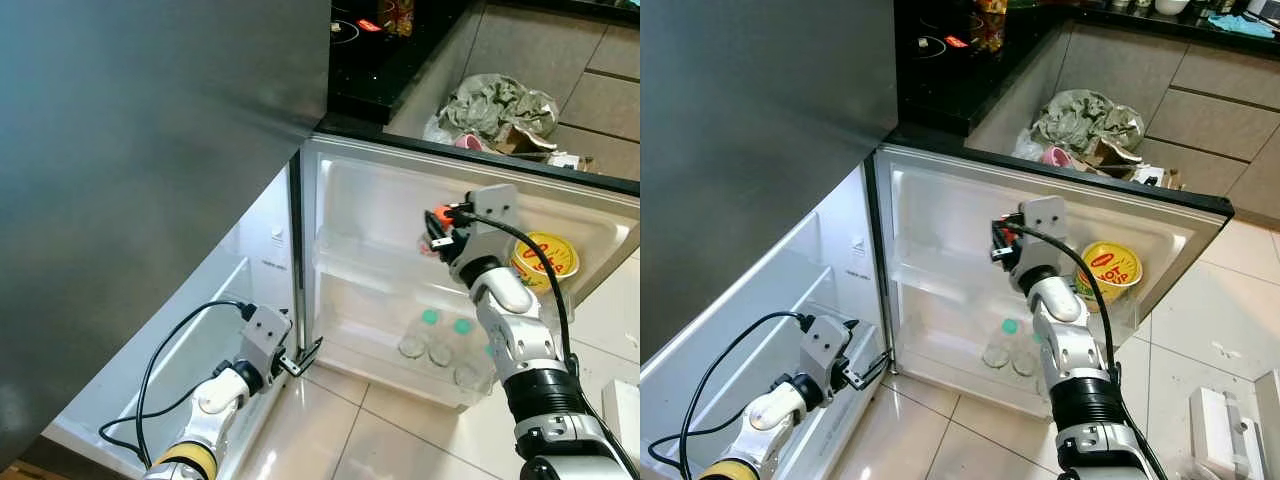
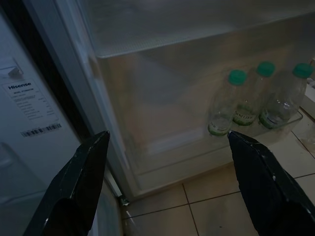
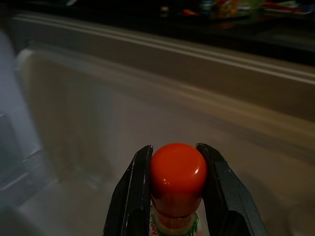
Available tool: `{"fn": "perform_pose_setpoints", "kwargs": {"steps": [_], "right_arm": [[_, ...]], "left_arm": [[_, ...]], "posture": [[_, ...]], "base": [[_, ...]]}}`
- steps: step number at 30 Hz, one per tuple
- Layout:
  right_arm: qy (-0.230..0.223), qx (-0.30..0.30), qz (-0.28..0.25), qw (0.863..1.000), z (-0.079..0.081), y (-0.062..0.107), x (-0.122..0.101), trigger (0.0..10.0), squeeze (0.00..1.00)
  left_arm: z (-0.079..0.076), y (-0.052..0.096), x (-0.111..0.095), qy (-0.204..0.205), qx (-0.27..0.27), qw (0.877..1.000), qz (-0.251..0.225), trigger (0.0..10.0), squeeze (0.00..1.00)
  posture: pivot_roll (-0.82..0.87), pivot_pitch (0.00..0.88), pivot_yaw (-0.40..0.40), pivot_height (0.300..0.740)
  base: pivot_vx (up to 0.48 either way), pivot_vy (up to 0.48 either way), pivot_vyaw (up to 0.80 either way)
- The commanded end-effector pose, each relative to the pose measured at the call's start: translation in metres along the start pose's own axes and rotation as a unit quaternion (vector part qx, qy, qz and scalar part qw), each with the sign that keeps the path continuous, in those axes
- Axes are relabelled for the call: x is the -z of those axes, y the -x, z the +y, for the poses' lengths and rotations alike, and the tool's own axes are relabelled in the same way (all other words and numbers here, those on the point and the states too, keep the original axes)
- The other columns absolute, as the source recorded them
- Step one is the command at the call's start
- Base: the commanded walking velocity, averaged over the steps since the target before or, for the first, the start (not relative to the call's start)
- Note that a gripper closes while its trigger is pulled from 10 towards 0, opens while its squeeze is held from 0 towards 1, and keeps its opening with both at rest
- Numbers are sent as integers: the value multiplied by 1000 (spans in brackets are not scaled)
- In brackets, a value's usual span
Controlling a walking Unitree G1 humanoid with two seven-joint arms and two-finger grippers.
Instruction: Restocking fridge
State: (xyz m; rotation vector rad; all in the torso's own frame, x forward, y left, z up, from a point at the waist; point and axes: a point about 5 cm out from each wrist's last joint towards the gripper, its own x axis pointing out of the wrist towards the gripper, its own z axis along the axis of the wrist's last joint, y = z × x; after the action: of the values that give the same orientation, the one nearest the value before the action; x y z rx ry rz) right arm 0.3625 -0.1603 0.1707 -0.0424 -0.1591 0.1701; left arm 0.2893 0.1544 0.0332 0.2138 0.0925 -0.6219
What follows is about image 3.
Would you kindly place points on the small bottle orange cap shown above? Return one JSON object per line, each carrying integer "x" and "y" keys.
{"x": 177, "y": 172}

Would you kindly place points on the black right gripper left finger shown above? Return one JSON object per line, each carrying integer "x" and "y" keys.
{"x": 128, "y": 186}

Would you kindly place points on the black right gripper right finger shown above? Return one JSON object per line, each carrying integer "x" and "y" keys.
{"x": 226, "y": 196}

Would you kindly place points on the colourful food packet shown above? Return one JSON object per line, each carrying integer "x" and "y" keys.
{"x": 226, "y": 7}

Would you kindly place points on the translucent white fridge drawer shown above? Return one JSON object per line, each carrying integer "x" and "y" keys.
{"x": 147, "y": 110}

